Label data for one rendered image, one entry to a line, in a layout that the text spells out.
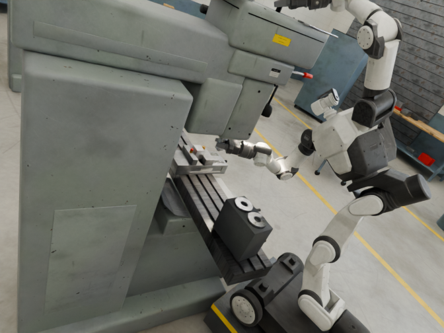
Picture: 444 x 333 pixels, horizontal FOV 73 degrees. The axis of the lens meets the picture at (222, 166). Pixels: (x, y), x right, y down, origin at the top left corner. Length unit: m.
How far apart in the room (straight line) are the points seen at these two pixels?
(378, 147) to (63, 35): 1.27
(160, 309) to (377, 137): 1.54
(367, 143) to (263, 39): 0.63
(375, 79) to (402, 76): 8.15
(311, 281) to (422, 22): 8.49
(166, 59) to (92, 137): 0.36
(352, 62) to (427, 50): 2.51
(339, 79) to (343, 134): 6.02
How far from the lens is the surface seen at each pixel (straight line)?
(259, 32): 1.22
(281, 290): 1.96
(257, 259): 1.47
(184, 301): 2.11
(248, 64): 1.26
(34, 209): 1.22
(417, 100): 9.13
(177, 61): 1.13
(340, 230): 1.61
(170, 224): 1.57
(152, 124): 1.07
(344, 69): 7.38
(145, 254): 1.72
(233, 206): 1.35
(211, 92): 1.23
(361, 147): 1.42
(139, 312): 2.01
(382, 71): 1.28
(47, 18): 1.02
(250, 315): 1.86
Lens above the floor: 1.92
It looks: 30 degrees down
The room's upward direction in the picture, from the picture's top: 24 degrees clockwise
